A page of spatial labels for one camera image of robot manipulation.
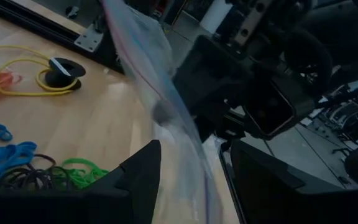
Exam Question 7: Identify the yellow cable coil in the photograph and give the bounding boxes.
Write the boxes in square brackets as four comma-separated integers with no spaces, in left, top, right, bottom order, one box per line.
[0,45,80,96]

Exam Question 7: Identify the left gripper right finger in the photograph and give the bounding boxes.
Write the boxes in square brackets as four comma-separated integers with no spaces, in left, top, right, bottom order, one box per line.
[230,139,358,224]

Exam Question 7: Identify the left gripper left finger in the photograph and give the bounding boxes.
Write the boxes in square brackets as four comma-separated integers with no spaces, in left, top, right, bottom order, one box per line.
[0,139,162,224]

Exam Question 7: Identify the dark rubber bands pile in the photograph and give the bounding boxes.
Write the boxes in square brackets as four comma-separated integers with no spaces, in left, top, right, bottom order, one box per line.
[0,154,74,191]

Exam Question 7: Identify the green rubber bands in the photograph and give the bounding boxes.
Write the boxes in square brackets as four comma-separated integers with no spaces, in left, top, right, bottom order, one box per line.
[53,157,110,190]

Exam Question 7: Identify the blue rubber bands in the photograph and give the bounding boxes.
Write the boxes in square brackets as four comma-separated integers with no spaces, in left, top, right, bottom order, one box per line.
[0,119,38,191]

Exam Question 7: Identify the clear zip bag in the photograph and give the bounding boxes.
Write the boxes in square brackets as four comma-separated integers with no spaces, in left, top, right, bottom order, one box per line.
[0,0,226,224]

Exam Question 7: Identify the white round building column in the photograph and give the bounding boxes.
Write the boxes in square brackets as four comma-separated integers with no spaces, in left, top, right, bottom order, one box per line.
[200,0,233,34]

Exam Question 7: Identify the silver metal mounting bracket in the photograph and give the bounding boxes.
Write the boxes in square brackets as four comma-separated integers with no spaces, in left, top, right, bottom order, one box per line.
[73,24,104,53]

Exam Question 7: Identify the orange rubber bands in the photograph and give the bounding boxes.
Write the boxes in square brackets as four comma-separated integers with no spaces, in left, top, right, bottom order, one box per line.
[0,57,23,95]

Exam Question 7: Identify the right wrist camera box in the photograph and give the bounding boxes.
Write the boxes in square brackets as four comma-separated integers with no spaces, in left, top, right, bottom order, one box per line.
[244,74,316,139]

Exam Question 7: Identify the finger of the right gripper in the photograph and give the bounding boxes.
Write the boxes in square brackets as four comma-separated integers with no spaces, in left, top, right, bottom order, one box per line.
[172,34,250,125]

